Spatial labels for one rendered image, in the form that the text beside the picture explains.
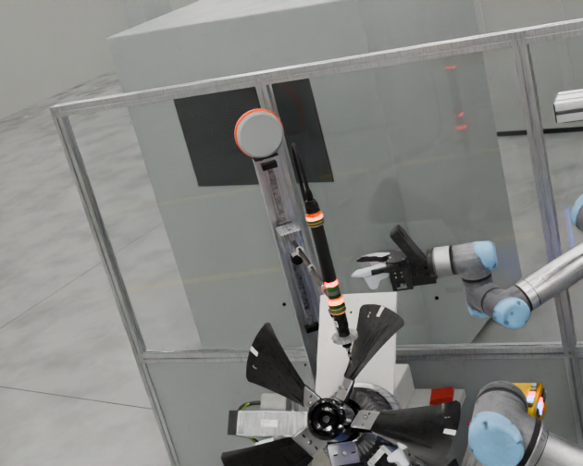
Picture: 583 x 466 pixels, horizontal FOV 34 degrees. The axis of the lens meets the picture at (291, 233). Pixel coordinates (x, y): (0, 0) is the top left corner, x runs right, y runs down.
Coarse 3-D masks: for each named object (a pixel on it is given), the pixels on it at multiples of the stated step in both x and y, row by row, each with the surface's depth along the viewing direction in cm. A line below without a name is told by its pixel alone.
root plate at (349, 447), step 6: (330, 444) 268; (336, 444) 268; (342, 444) 269; (348, 444) 270; (354, 444) 271; (330, 450) 267; (336, 450) 268; (342, 450) 268; (348, 450) 269; (354, 450) 270; (330, 456) 266; (336, 456) 267; (342, 456) 268; (348, 456) 268; (354, 456) 269; (336, 462) 266; (342, 462) 267; (348, 462) 267; (354, 462) 268
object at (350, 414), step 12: (312, 408) 269; (324, 408) 267; (336, 408) 267; (348, 408) 269; (360, 408) 274; (312, 420) 269; (336, 420) 265; (312, 432) 267; (324, 432) 266; (336, 432) 264; (348, 432) 267
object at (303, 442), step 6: (306, 426) 272; (300, 432) 272; (306, 432) 272; (294, 438) 273; (300, 438) 273; (306, 438) 273; (312, 438) 273; (300, 444) 274; (306, 444) 274; (312, 444) 274; (318, 444) 274; (324, 444) 274; (306, 450) 275; (312, 450) 275; (318, 450) 275
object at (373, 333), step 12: (360, 312) 284; (372, 312) 278; (384, 312) 273; (360, 324) 282; (372, 324) 275; (384, 324) 270; (396, 324) 267; (360, 336) 278; (372, 336) 272; (384, 336) 268; (360, 348) 274; (372, 348) 269; (360, 360) 271; (348, 372) 275; (360, 372) 268
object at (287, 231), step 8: (280, 224) 316; (288, 224) 316; (296, 224) 314; (280, 232) 310; (288, 232) 309; (296, 232) 308; (280, 240) 312; (288, 240) 309; (296, 240) 309; (288, 248) 310; (304, 248) 311
